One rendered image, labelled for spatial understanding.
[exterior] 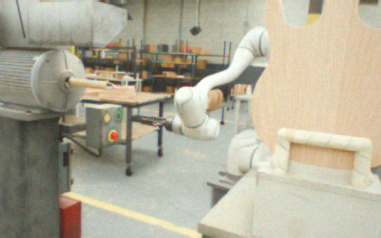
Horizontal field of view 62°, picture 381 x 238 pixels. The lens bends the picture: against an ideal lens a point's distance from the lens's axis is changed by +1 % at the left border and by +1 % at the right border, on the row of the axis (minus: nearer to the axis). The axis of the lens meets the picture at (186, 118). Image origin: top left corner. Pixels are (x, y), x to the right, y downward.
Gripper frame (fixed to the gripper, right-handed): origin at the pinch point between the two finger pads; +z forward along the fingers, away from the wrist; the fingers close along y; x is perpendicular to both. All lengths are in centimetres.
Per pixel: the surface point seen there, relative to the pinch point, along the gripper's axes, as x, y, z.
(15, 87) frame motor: 15, -43, 29
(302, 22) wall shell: 191, 1068, 71
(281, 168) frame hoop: 5, -51, -76
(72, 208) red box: -47, -17, 27
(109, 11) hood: 43, -40, -15
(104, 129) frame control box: -5.5, -10.7, 12.3
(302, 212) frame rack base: -5, -51, -82
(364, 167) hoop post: 8, -50, -93
